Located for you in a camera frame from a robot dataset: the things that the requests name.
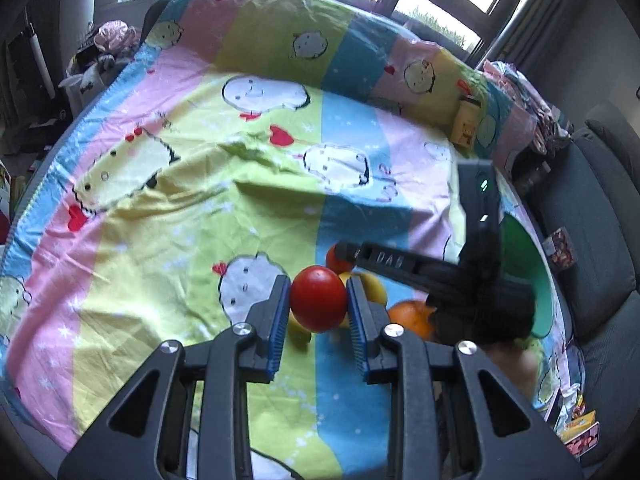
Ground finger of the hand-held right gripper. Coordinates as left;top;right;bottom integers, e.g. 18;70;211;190
334;240;463;293

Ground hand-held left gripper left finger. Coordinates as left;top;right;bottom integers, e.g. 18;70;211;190
57;274;292;480

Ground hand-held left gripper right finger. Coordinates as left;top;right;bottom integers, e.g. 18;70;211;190
346;275;583;480

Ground red tomato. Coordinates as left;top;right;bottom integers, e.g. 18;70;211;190
326;246;357;275
291;266;348;333

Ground green plastic bowl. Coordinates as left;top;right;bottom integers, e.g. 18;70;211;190
497;212;553;338

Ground person's right hand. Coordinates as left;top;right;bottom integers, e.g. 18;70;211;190
482;342;541;403

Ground oval green fruit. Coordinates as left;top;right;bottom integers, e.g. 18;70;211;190
286;312;313;346

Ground yellow lemon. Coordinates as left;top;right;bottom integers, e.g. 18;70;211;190
357;271;388;308

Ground orange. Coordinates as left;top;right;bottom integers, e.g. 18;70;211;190
387;300;437;341

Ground dark snack packet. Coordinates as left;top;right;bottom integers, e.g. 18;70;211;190
542;227;576;273

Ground grey sofa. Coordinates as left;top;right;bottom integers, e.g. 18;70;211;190
520;105;640;476

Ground printed cartoon bedsheet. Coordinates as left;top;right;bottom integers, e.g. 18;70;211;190
0;0;586;480

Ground yellow cartoon cup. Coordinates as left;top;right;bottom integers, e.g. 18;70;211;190
452;80;483;150

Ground colourful snack packets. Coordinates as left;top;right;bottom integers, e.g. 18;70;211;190
557;407;601;458

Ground pink patterned cloth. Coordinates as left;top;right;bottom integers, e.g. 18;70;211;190
480;60;576;156

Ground grey white cloth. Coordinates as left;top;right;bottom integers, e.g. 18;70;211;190
60;55;131;106

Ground shiny pink cloth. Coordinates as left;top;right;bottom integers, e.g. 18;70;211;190
75;20;141;68

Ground white board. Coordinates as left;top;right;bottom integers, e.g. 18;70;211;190
59;0;97;41

